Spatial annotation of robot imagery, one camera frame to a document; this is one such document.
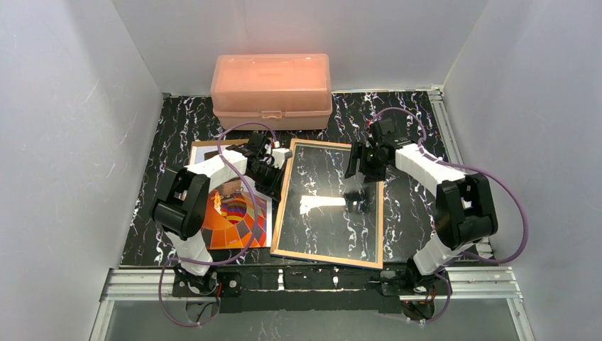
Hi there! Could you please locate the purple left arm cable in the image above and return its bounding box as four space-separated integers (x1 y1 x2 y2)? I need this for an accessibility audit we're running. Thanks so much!
158 122 279 329

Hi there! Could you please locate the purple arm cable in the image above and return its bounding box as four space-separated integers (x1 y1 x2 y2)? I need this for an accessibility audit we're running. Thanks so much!
368 107 530 325
158 122 279 329

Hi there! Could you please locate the aluminium right side rail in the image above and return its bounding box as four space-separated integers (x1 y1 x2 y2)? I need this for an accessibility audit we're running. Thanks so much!
427 88 464 164

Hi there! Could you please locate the brown cardboard backing board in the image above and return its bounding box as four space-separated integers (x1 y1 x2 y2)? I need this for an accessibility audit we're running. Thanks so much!
189 139 255 166

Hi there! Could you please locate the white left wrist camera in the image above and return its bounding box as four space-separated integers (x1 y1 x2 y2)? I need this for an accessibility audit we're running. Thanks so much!
271 147 292 169

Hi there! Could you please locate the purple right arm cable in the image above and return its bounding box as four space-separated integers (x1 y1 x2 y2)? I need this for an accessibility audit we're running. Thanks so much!
368 107 530 325

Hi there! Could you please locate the blue wooden picture frame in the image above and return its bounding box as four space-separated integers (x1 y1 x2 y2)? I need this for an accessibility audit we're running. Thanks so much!
270 138 385 271

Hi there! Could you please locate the aluminium front mounting rail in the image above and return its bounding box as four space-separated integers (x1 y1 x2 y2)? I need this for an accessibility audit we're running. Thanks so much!
101 266 523 301

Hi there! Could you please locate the translucent pink plastic storage box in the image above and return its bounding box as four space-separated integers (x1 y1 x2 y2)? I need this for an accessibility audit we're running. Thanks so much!
210 53 333 131

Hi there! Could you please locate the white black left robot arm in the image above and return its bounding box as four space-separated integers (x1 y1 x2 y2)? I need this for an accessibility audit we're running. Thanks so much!
150 133 292 276

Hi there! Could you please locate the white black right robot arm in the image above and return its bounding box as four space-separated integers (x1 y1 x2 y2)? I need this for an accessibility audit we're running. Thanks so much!
344 119 498 276

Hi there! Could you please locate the clear acrylic frame sheet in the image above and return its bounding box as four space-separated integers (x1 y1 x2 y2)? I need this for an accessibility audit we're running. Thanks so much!
276 143 380 264

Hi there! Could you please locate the hot air balloon photo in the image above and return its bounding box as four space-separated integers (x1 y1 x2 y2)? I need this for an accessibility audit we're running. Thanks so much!
201 166 273 250

